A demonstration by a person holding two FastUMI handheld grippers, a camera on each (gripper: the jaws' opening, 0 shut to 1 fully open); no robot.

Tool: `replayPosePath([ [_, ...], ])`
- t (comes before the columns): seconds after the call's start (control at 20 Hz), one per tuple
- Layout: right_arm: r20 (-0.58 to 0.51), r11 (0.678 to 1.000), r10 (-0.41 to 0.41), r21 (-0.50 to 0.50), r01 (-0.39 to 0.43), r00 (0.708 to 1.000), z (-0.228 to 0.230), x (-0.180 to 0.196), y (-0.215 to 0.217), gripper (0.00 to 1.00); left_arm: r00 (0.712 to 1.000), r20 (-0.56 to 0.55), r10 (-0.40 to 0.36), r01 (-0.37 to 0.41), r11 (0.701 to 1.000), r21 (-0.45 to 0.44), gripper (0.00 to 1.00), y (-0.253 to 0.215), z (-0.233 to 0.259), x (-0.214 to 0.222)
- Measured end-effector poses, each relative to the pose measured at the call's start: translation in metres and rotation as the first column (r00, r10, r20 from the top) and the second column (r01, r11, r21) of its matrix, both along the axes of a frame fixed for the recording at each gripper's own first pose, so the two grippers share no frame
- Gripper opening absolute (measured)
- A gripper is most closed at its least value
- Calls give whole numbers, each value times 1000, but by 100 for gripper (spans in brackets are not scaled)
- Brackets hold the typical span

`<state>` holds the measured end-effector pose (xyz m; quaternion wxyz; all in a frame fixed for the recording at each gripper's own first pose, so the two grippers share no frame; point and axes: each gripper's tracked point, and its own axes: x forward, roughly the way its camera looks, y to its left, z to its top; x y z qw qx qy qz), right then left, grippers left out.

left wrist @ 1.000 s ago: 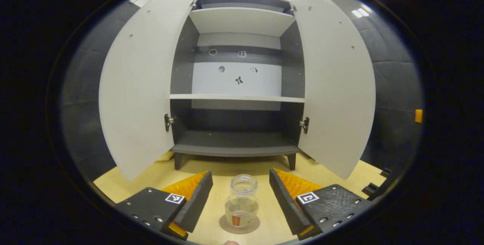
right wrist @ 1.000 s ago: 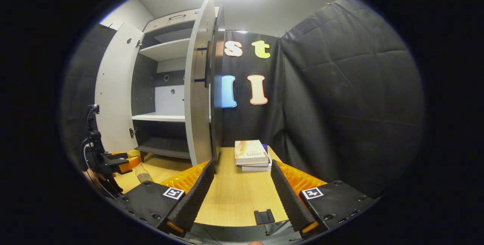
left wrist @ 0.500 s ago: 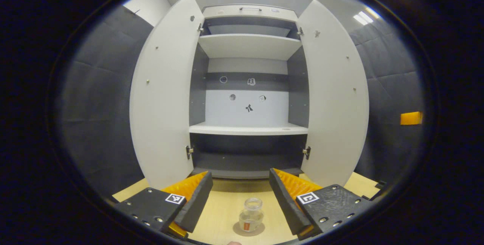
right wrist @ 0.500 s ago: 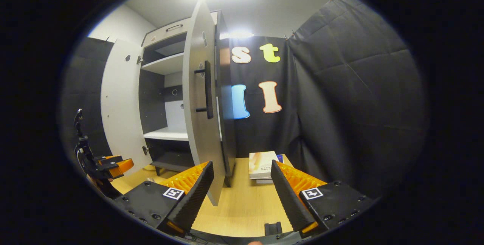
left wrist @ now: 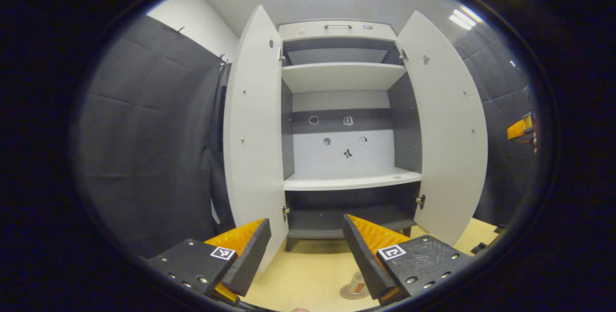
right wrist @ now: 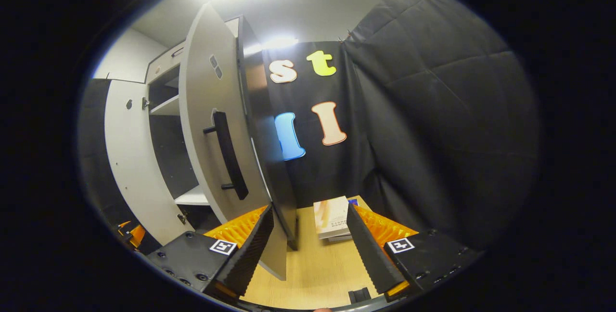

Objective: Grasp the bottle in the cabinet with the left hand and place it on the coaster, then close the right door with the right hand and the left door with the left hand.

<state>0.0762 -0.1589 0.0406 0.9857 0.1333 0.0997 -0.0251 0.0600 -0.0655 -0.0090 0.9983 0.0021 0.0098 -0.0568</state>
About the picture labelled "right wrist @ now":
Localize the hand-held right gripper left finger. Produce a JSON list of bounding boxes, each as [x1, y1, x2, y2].
[[147, 205, 275, 300]]

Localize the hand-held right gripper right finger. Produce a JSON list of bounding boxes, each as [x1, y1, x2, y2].
[[346, 203, 484, 303]]

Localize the grey white cabinet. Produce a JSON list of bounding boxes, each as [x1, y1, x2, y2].
[[144, 16, 299, 250]]

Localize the small black flat object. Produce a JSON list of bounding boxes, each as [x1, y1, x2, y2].
[[347, 287, 372, 304]]

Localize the white book blue corner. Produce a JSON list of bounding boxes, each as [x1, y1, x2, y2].
[[332, 198, 359, 243]]

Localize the black backdrop cloth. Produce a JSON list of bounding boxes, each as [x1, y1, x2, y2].
[[77, 0, 542, 255]]

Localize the black door handle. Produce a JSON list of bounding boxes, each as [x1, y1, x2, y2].
[[203, 111, 249, 201]]

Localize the cabinet drawer with metal handle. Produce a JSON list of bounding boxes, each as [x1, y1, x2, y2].
[[146, 42, 186, 84]]

